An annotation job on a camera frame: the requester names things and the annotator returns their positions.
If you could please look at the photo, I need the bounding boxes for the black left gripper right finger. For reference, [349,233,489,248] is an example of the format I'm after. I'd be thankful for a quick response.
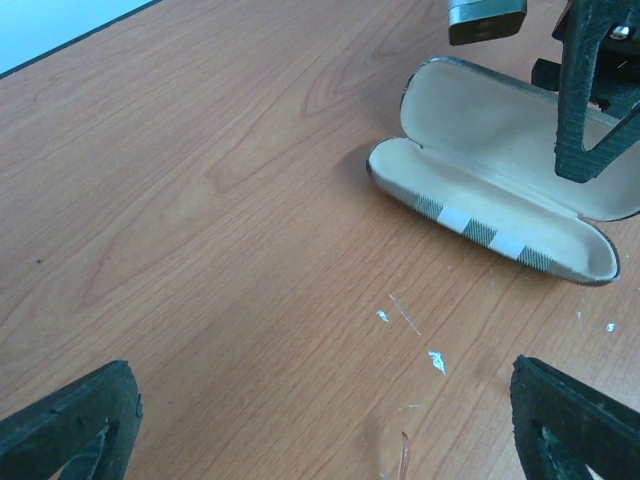
[510,355,639,479]

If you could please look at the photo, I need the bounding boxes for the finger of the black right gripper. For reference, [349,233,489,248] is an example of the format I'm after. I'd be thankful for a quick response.
[530,57,640,121]
[554,1,639,183]

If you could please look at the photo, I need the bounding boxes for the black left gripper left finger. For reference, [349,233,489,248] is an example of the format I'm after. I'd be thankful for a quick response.
[1,360,143,479]

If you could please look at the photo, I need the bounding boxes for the plaid glasses case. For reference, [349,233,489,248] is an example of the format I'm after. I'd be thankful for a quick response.
[367,57,639,285]

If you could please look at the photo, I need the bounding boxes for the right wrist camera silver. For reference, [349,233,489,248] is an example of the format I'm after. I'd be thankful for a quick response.
[447,0,527,46]

